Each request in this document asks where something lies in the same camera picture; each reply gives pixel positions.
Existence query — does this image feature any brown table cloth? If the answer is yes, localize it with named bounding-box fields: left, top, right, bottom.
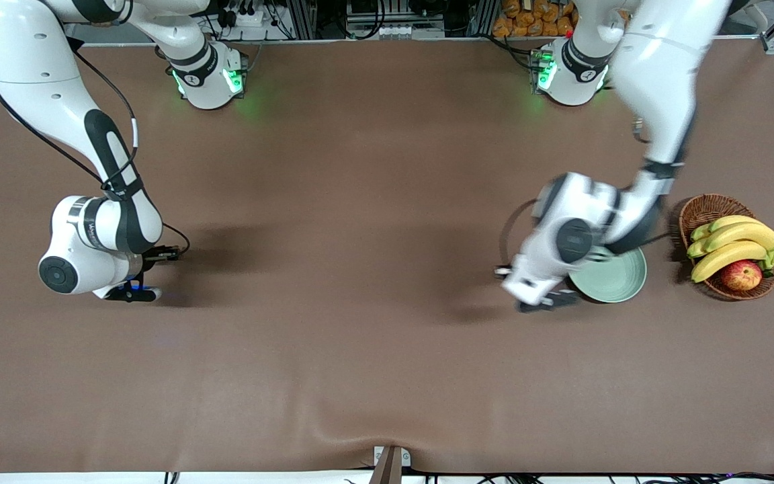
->
left=0, top=37, right=774, bottom=475

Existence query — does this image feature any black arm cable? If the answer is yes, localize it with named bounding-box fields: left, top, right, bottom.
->
left=0, top=37, right=191, bottom=257
left=498, top=198, right=542, bottom=266

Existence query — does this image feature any white power strip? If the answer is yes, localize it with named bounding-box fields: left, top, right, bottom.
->
left=222, top=7, right=273, bottom=29

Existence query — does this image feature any red yellow apple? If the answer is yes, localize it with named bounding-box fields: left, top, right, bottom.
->
left=720, top=259, right=763, bottom=292

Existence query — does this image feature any bag of orange bread rolls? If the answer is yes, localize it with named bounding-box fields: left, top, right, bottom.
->
left=492, top=0, right=579, bottom=38

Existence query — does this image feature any brown wicker basket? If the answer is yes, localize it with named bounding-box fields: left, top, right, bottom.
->
left=678, top=194, right=774, bottom=301

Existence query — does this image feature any black floor cable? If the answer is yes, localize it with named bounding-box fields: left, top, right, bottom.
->
left=474, top=473, right=774, bottom=484

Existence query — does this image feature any light green round plate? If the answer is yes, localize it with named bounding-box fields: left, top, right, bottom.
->
left=568, top=245, right=648, bottom=304

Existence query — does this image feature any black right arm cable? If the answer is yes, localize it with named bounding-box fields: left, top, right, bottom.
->
left=0, top=37, right=191, bottom=257

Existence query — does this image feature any white terminal block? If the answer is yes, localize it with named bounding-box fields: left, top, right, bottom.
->
left=370, top=24, right=446, bottom=40

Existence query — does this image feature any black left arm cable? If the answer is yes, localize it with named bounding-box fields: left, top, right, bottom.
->
left=498, top=198, right=542, bottom=266

